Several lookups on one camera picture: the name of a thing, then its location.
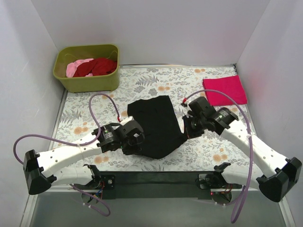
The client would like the black t shirt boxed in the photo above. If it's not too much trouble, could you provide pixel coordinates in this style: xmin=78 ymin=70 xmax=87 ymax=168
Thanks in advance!
xmin=127 ymin=96 xmax=187 ymax=159

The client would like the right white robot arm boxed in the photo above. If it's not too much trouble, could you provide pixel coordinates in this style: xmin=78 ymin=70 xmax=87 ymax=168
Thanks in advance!
xmin=181 ymin=97 xmax=303 ymax=202

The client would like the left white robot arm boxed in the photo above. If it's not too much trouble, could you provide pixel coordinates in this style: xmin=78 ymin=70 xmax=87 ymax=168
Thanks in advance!
xmin=23 ymin=120 xmax=144 ymax=195

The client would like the folded magenta t shirt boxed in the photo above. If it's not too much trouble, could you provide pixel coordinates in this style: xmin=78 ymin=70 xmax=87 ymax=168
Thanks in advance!
xmin=202 ymin=75 xmax=247 ymax=106

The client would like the dark red garment in bin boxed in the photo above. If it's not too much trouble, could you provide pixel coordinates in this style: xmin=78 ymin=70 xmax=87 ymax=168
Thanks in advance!
xmin=73 ymin=58 xmax=117 ymax=78

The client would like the olive green plastic bin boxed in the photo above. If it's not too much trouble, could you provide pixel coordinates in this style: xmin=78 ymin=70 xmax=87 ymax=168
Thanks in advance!
xmin=53 ymin=44 xmax=120 ymax=93

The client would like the pink garment in bin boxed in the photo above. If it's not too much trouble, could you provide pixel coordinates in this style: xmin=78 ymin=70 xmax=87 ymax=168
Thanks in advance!
xmin=66 ymin=58 xmax=94 ymax=78

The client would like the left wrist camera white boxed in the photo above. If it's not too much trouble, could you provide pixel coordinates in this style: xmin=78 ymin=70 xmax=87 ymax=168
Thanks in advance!
xmin=120 ymin=116 xmax=134 ymax=125

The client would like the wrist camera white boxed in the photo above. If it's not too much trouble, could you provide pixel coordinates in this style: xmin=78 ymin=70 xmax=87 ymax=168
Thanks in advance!
xmin=120 ymin=116 xmax=134 ymax=125
xmin=181 ymin=98 xmax=191 ymax=118

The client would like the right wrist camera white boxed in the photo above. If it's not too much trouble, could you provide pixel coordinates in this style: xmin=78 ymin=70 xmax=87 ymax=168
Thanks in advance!
xmin=181 ymin=98 xmax=191 ymax=118

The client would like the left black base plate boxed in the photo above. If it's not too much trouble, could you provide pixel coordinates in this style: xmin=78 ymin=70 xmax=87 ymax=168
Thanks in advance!
xmin=95 ymin=175 xmax=116 ymax=190

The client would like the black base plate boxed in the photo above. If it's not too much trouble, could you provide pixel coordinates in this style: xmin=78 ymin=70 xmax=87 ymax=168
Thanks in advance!
xmin=195 ymin=173 xmax=228 ymax=189
xmin=95 ymin=175 xmax=116 ymax=190

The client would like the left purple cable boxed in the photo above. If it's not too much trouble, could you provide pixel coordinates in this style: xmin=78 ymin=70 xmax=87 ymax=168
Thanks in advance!
xmin=13 ymin=94 xmax=124 ymax=217

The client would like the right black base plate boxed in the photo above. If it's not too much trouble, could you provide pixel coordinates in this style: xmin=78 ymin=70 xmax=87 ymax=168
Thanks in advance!
xmin=195 ymin=173 xmax=228 ymax=189

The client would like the aluminium frame rail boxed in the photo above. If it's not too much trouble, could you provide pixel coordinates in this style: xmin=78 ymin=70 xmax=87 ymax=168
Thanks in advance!
xmin=29 ymin=182 xmax=79 ymax=192

